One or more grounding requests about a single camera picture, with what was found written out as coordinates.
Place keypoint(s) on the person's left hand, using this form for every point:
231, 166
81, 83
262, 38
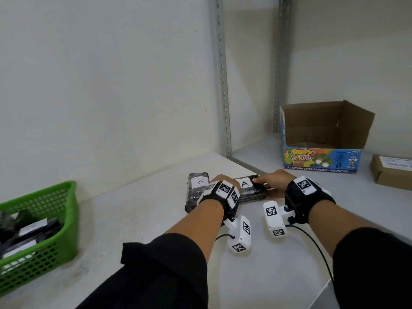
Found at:
228, 179

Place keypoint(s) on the person's right hand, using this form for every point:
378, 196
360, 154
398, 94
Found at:
280, 181

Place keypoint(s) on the large black packet labelled B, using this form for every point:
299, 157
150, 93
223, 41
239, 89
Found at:
193, 196

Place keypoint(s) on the green plastic basket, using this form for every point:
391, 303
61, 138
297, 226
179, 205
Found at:
72, 222

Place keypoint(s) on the black packets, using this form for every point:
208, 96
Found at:
9, 225

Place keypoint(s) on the person's left forearm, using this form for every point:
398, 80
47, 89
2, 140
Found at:
199, 225

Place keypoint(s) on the person's right forearm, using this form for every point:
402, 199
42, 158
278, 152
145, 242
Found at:
334, 222

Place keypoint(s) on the black wristband with marker tags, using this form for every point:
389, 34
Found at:
309, 196
219, 197

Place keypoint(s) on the open cardboard box, colourful print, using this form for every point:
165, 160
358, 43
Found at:
322, 157

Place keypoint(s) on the small brown cardboard box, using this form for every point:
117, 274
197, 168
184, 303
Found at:
386, 180

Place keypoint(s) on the black shirt sleeve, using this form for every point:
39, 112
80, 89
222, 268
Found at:
373, 270
154, 276

